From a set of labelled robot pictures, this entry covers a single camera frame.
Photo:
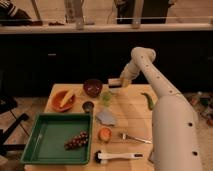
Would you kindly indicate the purple bowl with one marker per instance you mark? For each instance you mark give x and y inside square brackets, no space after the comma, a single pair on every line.
[92,87]

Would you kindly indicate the blue sponge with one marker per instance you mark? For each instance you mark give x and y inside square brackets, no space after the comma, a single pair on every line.
[151,159]

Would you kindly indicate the orange bowl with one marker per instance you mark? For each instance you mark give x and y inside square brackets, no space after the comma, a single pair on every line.
[57,99]

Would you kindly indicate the white black dish brush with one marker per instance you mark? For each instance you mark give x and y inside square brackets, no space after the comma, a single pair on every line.
[103,157]

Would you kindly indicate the cream whiteboard eraser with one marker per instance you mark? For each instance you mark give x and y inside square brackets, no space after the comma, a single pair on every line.
[114,83]

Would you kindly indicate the purple grape bunch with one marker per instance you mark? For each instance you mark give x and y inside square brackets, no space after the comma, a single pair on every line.
[77,141]

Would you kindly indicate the green plastic cup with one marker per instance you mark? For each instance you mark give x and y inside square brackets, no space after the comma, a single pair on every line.
[106,98]

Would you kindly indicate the grey blue cloth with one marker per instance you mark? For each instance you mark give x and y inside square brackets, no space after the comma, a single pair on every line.
[105,117]

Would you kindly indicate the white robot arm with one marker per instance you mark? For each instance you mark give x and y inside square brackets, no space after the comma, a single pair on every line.
[175,144]

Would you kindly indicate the yellow banana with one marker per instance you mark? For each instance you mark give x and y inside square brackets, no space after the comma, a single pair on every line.
[66,98]

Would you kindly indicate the green plastic tray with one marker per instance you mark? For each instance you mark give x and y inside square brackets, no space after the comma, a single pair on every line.
[49,134]

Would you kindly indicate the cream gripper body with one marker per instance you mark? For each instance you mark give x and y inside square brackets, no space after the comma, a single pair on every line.
[125,82]

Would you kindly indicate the small grey cup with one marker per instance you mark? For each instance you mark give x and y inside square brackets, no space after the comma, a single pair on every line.
[88,107]

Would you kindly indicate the silver fork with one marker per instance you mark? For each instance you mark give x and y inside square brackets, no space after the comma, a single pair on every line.
[125,136]

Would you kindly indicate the orange peach fruit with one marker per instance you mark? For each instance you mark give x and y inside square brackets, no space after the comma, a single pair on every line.
[105,134]

